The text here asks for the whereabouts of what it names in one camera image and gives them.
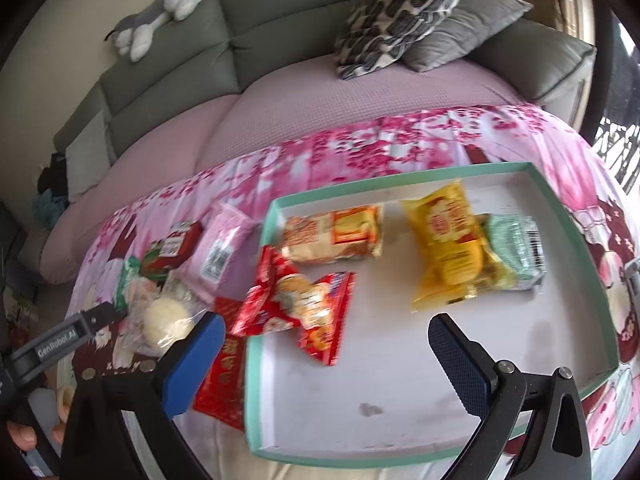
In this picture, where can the light grey cushion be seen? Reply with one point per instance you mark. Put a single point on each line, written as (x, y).
(87, 160)

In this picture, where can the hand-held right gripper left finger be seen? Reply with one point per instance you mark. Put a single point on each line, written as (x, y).
(200, 360)

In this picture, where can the grey sofa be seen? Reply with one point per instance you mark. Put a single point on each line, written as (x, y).
(280, 25)

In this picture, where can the yellow jelly cup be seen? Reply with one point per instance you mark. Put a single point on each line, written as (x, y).
(165, 322)

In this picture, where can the yellow snack packet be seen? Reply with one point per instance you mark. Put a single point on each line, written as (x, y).
(450, 240)

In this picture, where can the black beige patterned pillow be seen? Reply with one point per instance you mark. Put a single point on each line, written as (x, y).
(395, 15)

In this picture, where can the dark clothing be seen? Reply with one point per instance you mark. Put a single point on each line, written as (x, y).
(52, 175)

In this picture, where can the pink snack packet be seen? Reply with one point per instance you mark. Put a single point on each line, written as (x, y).
(220, 245)

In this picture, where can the teal cardboard tray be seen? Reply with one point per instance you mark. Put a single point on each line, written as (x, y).
(400, 360)

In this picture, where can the red white boxy snack packet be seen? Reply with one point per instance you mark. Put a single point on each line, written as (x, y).
(175, 250)

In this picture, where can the red gold envelope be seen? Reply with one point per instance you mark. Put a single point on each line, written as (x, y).
(225, 385)

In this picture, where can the grey white plush toy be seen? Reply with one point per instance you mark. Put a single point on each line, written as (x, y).
(150, 20)

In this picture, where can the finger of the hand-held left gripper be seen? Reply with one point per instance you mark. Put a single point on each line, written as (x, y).
(100, 317)

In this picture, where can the teal cloth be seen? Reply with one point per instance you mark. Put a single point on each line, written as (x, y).
(47, 207)

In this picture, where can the grey pillow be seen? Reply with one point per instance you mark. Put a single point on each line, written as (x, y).
(465, 30)

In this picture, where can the pale green silver snack packet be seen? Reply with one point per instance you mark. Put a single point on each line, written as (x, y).
(515, 250)

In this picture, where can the orange beige snack packet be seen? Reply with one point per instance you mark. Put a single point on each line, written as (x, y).
(330, 235)

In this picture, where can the person's left hand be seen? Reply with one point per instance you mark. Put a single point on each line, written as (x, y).
(22, 437)

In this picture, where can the pink printed blanket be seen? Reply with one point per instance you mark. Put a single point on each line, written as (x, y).
(350, 155)

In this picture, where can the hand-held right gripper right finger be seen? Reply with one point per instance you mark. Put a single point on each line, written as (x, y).
(460, 370)

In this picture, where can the pink sofa cover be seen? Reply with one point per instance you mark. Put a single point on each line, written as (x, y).
(300, 110)

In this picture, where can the green label cookie packet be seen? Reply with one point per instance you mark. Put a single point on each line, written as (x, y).
(125, 285)

